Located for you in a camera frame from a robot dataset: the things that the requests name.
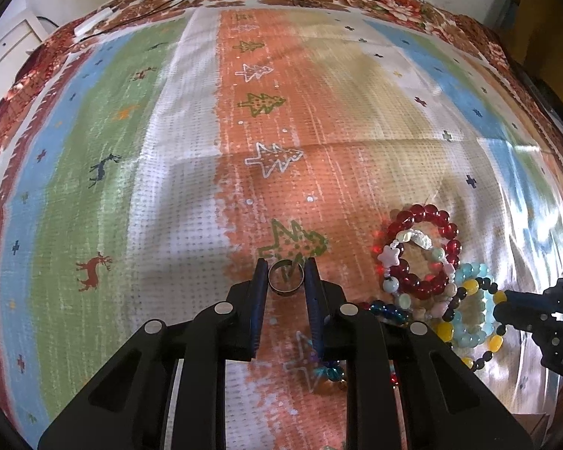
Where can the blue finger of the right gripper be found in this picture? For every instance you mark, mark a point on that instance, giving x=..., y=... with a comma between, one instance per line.
x=527, y=301
x=521, y=318

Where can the white charger on bed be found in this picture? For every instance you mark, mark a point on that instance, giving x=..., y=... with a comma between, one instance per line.
x=93, y=20

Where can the brown hanging garment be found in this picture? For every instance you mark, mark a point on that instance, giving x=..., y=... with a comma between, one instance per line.
x=538, y=41

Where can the white wooden headboard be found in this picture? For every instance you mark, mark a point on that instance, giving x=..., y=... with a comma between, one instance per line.
x=23, y=36

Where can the striped colourful mat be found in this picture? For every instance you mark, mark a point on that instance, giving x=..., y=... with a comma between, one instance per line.
x=156, y=167

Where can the silver metal tin box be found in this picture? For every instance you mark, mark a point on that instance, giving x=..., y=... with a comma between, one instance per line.
x=536, y=425

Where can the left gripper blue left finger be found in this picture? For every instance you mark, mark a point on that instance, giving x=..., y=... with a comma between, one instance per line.
x=258, y=293

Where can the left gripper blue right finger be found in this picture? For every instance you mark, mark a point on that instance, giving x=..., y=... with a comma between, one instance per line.
x=313, y=292

